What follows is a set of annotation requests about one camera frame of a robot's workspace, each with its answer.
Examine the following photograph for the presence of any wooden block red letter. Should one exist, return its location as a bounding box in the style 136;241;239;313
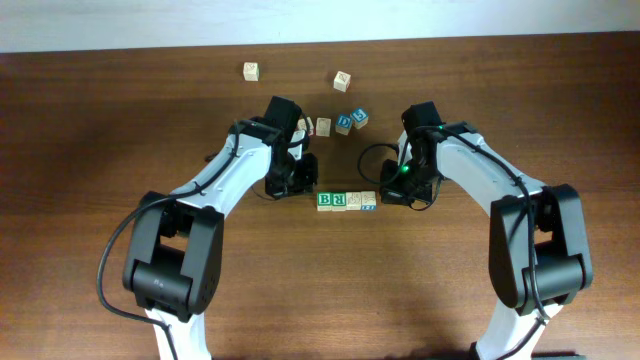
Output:
297;117;315;136

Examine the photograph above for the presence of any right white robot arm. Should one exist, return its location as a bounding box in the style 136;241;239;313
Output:
396;123;594;359

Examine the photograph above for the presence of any wooden block green letter R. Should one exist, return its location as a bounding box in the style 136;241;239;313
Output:
331;192;347;212

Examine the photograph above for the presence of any far wooden block green side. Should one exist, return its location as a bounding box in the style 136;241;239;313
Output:
243;62;260;82

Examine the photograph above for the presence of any wooden block green letter B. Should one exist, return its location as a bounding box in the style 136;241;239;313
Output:
316;192;332;212

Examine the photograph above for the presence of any wooden block blue letter D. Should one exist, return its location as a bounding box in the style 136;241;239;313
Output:
335;114;352;136

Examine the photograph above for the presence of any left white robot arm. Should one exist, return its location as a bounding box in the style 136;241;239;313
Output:
123;120;317;359

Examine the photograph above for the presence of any wooden block blue number 5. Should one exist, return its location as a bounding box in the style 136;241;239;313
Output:
350;108;369;129

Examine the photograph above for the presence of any wooden block blue side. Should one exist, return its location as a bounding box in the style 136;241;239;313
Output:
360;191;377;211

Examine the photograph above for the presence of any wooden block red side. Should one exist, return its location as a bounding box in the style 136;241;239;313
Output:
333;71;351;92

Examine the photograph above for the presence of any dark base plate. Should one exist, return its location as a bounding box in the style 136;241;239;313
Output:
531;353;587;360

